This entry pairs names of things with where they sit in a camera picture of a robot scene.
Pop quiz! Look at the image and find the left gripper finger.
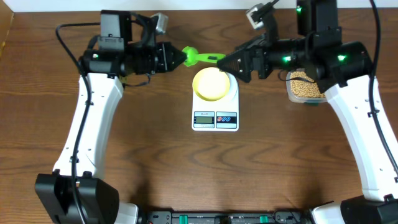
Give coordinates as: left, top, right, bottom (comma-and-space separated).
167, 58, 186, 72
163, 42, 187, 60

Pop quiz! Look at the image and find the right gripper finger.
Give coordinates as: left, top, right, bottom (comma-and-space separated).
224, 34, 267, 61
217, 58, 252, 83

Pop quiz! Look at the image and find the green plastic measuring scoop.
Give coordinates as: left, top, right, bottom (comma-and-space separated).
182, 46, 226, 67

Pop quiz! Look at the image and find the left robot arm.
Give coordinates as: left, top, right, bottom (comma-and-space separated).
35, 10, 186, 223

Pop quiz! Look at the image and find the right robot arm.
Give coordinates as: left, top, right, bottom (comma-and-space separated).
217, 0, 397, 223

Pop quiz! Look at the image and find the yellow plastic bowl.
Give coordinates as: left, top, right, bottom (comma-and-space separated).
192, 67, 231, 101

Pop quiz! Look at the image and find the white digital kitchen scale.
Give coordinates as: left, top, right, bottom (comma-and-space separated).
192, 72, 239, 132

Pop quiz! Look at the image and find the pile of soybeans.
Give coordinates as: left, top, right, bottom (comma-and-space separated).
290, 72, 325, 98

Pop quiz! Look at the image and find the clear plastic bean container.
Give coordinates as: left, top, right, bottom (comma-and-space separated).
286, 69, 327, 104

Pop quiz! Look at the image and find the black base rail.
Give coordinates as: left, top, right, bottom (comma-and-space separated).
141, 211, 313, 224

